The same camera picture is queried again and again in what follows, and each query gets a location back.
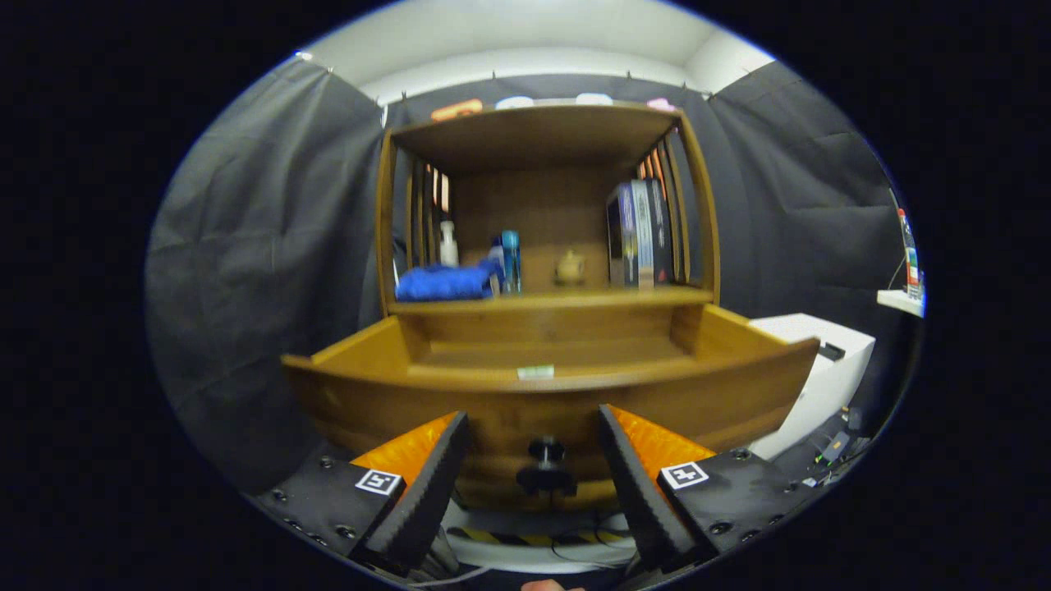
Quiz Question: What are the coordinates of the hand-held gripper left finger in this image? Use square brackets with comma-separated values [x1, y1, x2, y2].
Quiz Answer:
[250, 410, 473, 575]

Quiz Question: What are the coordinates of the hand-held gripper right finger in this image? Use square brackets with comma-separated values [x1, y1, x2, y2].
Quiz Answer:
[598, 404, 814, 575]

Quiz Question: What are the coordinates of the wooden countertop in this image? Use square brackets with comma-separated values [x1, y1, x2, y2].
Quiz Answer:
[388, 283, 714, 314]

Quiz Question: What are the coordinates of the wooden cabinet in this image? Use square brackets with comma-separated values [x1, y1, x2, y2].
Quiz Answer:
[376, 103, 722, 317]

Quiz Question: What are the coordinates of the yellow black floor tape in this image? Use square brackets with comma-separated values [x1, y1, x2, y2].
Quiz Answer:
[447, 528, 633, 547]

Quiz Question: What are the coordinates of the blue folded towel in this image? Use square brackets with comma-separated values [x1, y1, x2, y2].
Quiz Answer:
[395, 263, 498, 302]

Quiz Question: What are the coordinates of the clear blue bottle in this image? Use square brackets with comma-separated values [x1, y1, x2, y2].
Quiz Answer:
[501, 230, 523, 295]

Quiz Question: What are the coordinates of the dark blue book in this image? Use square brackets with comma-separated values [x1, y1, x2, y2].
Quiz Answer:
[606, 182, 640, 288]

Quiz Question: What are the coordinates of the pale blue book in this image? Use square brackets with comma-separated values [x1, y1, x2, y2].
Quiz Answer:
[631, 179, 655, 290]

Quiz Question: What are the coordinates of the black book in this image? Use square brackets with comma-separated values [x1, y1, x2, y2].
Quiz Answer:
[649, 176, 676, 286]

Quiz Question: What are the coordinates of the black backdrop cloth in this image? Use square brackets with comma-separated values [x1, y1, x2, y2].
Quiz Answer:
[144, 56, 912, 493]

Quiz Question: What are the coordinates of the white side shelf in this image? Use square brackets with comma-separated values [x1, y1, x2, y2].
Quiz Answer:
[876, 289, 925, 318]

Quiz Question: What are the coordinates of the red label plastic bottle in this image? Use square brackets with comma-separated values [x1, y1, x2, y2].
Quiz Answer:
[897, 208, 922, 300]

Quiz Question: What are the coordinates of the white box with black handles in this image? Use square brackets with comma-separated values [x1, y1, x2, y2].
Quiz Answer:
[747, 314, 877, 460]

